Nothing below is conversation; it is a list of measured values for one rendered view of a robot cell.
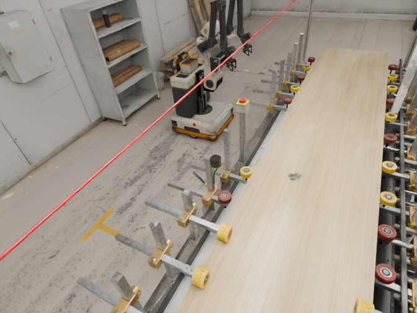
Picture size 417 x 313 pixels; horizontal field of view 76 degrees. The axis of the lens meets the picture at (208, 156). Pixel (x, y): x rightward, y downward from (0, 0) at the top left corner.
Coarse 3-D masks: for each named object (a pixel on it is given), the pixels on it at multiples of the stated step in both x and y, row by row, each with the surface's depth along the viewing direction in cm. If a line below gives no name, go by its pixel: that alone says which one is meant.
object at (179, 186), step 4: (168, 184) 178; (172, 184) 176; (176, 184) 175; (180, 184) 175; (176, 188) 176; (180, 188) 174; (184, 188) 172; (188, 188) 172; (192, 188) 172; (192, 192) 170; (196, 192) 169; (200, 192) 169; (204, 192) 168; (200, 196) 168; (212, 196) 165; (216, 196) 165; (212, 200) 165; (216, 200) 163; (220, 204) 163; (224, 204) 162
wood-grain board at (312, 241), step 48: (336, 48) 321; (336, 96) 236; (384, 96) 230; (288, 144) 191; (336, 144) 187; (288, 192) 157; (336, 192) 154; (240, 240) 136; (288, 240) 134; (336, 240) 131; (192, 288) 120; (240, 288) 118; (288, 288) 116; (336, 288) 114
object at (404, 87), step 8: (416, 48) 183; (416, 56) 185; (416, 64) 188; (408, 72) 193; (408, 80) 196; (400, 88) 202; (400, 96) 205; (400, 104) 208; (392, 112) 215; (384, 128) 225; (384, 144) 233
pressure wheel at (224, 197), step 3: (222, 192) 161; (225, 192) 161; (228, 192) 160; (219, 195) 159; (222, 195) 159; (225, 195) 158; (228, 195) 159; (219, 198) 157; (222, 198) 157; (225, 198) 157; (228, 198) 157; (219, 201) 159; (222, 201) 156; (225, 201) 156; (228, 201) 157; (225, 207) 165
